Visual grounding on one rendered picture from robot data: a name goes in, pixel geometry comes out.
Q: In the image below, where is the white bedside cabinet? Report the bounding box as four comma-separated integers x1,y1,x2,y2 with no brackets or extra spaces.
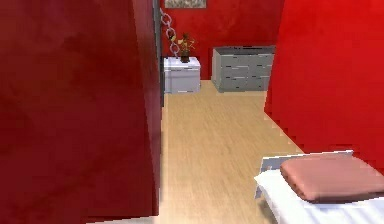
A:
163,56,202,95

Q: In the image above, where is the potted house plant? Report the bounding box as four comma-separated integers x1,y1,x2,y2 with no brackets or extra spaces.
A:
177,32,196,64

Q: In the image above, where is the grey chest of drawers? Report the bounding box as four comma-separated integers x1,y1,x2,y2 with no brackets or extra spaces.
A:
211,45,276,93

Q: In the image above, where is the white bed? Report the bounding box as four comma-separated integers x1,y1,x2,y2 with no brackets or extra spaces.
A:
253,149,384,224

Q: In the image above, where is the pink pillow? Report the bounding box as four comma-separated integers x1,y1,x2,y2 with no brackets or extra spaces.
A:
279,155,384,204

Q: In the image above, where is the silver chain-shaped lamp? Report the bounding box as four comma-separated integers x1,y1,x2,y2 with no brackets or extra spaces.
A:
159,7,181,58

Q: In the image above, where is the framed wall picture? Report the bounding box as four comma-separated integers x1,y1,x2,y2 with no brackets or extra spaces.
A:
164,0,207,9

